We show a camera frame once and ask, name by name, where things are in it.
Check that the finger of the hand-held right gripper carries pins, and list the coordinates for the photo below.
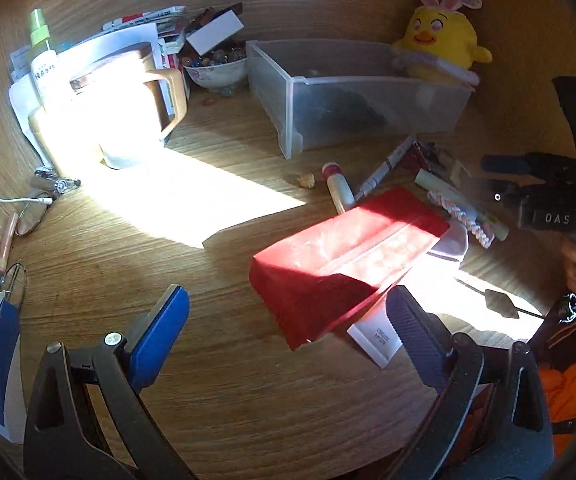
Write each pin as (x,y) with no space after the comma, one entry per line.
(498,162)
(488,195)

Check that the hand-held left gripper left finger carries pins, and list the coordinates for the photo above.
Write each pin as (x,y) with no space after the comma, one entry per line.
(165,332)

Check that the yellow chick plush toy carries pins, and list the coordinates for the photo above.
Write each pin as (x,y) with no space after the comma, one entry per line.
(438,30)

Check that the dark brown packet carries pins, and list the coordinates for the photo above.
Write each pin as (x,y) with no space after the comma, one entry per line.
(208,16)

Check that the orange jacket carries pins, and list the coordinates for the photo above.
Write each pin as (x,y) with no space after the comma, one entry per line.
(573,390)

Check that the white flat tube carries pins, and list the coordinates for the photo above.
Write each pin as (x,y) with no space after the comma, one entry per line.
(375,340)

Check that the small black object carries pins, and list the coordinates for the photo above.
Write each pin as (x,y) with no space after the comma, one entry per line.
(353,107)

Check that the stack of papers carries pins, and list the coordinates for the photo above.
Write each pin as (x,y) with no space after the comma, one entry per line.
(128,35)

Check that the white glue stick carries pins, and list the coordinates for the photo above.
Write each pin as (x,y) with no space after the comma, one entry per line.
(338,190)

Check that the pale green tube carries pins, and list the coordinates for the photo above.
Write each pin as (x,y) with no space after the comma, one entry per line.
(438,185)

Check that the white cardboard box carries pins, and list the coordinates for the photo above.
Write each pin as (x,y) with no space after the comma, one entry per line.
(215,32)

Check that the red white marker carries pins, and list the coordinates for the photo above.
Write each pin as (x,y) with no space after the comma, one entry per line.
(143,16)

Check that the clear plastic storage bin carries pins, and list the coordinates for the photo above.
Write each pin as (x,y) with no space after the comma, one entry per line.
(368,110)

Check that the glass marble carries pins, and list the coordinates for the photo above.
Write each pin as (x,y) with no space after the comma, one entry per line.
(226,91)

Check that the small yellow pebble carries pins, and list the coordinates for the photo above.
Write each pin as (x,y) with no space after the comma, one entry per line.
(307,181)

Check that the small red packet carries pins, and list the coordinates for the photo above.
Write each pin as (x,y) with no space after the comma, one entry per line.
(410,160)

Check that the dark striped packet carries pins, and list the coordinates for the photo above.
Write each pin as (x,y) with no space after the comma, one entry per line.
(435,155)

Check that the red pouch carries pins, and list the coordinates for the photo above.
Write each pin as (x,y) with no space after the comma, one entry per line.
(328,260)

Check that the light blue round container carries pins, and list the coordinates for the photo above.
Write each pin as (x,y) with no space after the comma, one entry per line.
(453,242)

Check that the floral ceramic bowl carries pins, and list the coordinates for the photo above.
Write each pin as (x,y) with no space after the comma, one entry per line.
(215,75)

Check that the beige lidded pitcher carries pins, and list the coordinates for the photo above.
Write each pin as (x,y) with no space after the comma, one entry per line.
(118,110)

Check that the pile of glass marbles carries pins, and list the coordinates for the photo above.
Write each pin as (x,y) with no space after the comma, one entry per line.
(215,56)

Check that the eyeglasses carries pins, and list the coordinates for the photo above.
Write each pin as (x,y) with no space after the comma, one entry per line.
(30,220)

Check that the white green spray bottle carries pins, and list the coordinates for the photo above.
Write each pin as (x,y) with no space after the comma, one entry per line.
(43,60)

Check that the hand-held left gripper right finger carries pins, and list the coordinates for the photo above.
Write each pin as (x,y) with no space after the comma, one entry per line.
(413,340)

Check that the red white box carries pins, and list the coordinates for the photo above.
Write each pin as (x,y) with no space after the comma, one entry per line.
(169,55)

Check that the white marker pen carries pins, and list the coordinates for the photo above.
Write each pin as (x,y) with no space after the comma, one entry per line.
(383,170)

